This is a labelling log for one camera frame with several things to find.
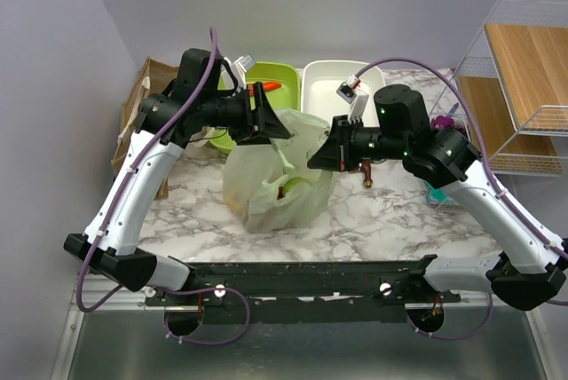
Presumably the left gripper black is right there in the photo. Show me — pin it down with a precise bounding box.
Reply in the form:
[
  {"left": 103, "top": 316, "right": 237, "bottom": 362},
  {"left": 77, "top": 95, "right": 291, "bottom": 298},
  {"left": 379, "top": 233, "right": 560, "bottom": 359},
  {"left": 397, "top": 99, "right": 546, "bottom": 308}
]
[{"left": 200, "top": 82, "right": 290, "bottom": 146}]

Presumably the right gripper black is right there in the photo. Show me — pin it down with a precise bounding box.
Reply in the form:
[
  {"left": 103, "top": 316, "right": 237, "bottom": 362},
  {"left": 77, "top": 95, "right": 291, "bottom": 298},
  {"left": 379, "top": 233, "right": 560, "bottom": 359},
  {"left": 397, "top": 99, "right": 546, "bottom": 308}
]
[{"left": 307, "top": 114, "right": 407, "bottom": 172}]

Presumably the green avocado print plastic bag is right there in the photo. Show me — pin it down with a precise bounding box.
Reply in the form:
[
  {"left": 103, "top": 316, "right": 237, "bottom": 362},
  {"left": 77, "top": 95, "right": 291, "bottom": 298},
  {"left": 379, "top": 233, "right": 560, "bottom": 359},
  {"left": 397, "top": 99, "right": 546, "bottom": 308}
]
[{"left": 222, "top": 108, "right": 338, "bottom": 234}]

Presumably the red cherry tomato bunch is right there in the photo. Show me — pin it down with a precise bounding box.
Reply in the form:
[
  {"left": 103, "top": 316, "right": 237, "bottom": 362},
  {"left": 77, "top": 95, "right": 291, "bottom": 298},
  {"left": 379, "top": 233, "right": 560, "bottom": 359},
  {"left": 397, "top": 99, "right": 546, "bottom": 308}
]
[{"left": 277, "top": 186, "right": 285, "bottom": 200}]

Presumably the yellow toy bell pepper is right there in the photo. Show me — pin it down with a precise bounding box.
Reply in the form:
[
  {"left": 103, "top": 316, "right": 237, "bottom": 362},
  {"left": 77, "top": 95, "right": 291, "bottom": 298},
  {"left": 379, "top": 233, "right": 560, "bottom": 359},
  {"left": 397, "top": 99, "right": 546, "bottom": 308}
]
[{"left": 224, "top": 194, "right": 247, "bottom": 216}]

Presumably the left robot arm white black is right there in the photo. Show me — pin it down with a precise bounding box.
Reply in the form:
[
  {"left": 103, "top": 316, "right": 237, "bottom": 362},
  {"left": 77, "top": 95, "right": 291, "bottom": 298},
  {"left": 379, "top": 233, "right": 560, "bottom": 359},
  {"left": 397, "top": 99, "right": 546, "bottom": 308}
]
[{"left": 63, "top": 49, "right": 290, "bottom": 305}]

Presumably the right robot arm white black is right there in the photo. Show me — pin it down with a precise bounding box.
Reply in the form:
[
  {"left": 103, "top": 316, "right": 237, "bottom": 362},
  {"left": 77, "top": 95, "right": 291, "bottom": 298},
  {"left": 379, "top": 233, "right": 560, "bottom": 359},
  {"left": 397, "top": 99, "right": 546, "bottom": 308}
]
[{"left": 307, "top": 84, "right": 567, "bottom": 311}]

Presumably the brown jute tote bag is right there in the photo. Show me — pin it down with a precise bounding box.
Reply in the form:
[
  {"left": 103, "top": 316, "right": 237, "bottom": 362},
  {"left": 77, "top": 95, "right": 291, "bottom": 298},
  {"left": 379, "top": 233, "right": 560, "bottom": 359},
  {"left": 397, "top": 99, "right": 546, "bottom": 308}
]
[{"left": 111, "top": 57, "right": 178, "bottom": 177}]

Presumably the green plastic tray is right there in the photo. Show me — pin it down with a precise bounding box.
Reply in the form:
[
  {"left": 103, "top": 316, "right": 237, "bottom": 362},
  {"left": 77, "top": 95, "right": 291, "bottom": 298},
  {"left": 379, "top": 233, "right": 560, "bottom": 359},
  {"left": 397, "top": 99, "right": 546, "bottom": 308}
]
[{"left": 208, "top": 61, "right": 301, "bottom": 153}]

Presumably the brown toy faucet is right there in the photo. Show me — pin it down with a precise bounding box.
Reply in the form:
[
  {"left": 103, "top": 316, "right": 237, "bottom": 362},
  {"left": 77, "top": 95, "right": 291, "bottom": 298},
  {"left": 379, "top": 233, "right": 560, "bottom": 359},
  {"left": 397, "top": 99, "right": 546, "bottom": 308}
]
[{"left": 359, "top": 160, "right": 373, "bottom": 189}]

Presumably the orange toy carrot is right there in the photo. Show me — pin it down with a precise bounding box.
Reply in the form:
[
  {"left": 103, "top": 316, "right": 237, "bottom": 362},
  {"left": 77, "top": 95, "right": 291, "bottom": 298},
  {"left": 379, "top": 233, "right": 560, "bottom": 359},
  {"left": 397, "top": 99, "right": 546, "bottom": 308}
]
[{"left": 248, "top": 82, "right": 282, "bottom": 97}]

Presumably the white plastic tray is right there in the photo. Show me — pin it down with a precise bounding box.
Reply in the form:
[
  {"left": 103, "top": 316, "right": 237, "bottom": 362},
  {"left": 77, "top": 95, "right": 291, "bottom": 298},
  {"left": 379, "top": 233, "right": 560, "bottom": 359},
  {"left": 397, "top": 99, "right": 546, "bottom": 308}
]
[{"left": 301, "top": 60, "right": 386, "bottom": 127}]

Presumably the teal snack packet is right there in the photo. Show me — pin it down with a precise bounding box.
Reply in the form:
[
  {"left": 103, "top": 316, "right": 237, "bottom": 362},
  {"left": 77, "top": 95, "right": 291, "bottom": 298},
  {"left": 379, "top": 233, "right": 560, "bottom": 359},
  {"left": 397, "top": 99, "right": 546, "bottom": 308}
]
[{"left": 424, "top": 182, "right": 462, "bottom": 210}]

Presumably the purple snack packet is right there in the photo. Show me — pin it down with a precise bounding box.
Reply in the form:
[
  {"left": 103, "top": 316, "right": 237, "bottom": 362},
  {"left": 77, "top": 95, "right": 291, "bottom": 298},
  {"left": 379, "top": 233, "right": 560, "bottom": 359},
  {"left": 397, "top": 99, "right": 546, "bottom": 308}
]
[{"left": 430, "top": 115, "right": 455, "bottom": 131}]

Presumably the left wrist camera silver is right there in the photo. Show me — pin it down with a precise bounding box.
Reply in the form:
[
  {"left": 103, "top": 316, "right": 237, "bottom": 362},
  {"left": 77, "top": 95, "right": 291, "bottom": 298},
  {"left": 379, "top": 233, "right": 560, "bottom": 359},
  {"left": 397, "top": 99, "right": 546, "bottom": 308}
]
[{"left": 221, "top": 54, "right": 256, "bottom": 89}]

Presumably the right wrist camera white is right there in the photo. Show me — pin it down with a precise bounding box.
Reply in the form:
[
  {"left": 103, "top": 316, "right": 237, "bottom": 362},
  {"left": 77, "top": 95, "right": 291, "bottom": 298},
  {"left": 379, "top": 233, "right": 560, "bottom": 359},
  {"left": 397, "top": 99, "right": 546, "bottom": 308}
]
[{"left": 336, "top": 75, "right": 369, "bottom": 123}]

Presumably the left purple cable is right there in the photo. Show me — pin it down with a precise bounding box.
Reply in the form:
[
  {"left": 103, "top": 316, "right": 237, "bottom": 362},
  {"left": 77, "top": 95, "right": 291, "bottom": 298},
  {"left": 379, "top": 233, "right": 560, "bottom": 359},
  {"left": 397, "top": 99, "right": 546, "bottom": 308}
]
[{"left": 75, "top": 27, "right": 221, "bottom": 313}]

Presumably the purple cable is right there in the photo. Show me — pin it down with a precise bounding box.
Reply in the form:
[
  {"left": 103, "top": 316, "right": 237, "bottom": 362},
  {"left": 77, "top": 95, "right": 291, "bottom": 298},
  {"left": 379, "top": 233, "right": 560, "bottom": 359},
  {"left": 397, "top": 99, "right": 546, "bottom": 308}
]
[
  {"left": 75, "top": 27, "right": 221, "bottom": 313},
  {"left": 350, "top": 57, "right": 568, "bottom": 341}
]

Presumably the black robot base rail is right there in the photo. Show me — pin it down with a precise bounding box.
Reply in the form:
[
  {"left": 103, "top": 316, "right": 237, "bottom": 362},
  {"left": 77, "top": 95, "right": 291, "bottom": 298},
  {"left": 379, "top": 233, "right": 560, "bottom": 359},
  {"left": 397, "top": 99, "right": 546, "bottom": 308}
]
[{"left": 146, "top": 256, "right": 461, "bottom": 324}]

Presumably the white wire shelf rack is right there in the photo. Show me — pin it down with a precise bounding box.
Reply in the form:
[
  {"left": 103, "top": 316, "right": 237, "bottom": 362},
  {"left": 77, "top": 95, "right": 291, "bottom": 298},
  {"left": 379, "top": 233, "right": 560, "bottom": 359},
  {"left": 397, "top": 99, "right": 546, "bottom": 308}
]
[{"left": 453, "top": 0, "right": 567, "bottom": 177}]

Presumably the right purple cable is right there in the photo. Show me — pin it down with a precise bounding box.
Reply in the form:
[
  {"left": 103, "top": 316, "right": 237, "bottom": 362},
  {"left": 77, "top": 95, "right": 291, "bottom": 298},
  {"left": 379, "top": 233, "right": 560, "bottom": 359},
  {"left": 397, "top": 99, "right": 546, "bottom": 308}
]
[{"left": 350, "top": 57, "right": 568, "bottom": 341}]

